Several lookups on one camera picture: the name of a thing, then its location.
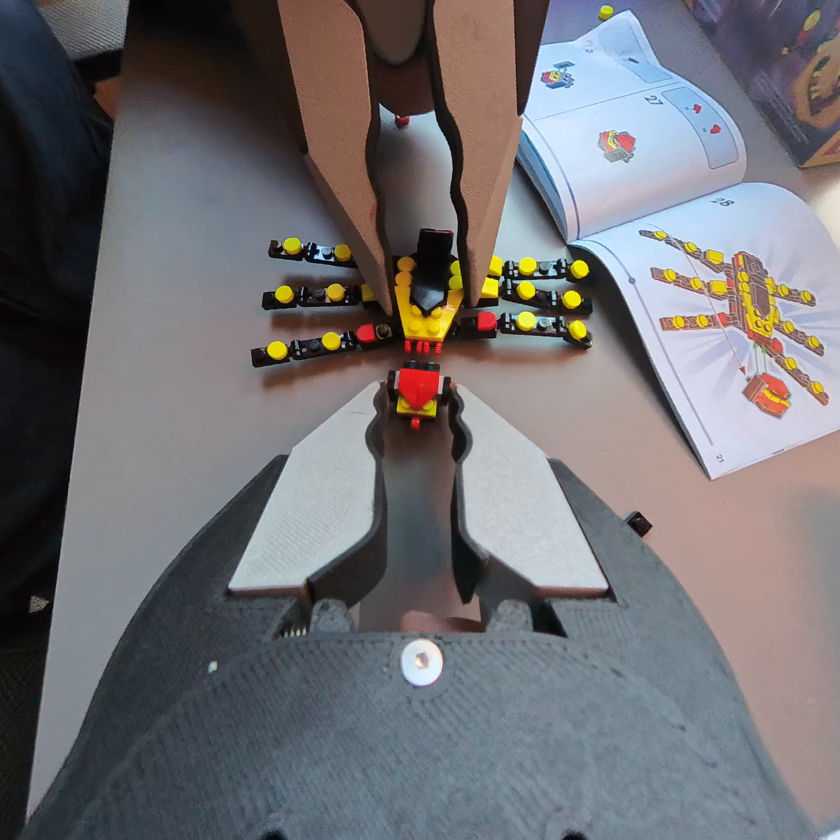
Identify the pale grey cloth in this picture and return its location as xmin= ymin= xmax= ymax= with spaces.
xmin=36 ymin=0 xmax=131 ymax=62

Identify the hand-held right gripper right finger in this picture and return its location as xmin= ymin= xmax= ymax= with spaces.
xmin=449 ymin=386 xmax=612 ymax=606

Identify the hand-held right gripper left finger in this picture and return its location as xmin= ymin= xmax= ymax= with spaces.
xmin=226 ymin=381 xmax=389 ymax=613

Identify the open lego instruction booklet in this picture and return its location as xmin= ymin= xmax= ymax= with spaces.
xmin=515 ymin=9 xmax=840 ymax=480

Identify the person's dark trouser leg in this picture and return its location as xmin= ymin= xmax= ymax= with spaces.
xmin=0 ymin=0 xmax=116 ymax=821

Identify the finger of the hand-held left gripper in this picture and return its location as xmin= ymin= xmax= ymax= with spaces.
xmin=427 ymin=0 xmax=552 ymax=309
xmin=233 ymin=0 xmax=396 ymax=300

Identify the black yellow lego spider body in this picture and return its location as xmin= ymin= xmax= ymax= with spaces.
xmin=251 ymin=227 xmax=594 ymax=369

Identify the red yellow lego spider head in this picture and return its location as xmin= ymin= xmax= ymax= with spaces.
xmin=382 ymin=359 xmax=454 ymax=431

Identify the purple lego set box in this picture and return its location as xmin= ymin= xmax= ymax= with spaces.
xmin=682 ymin=0 xmax=840 ymax=169

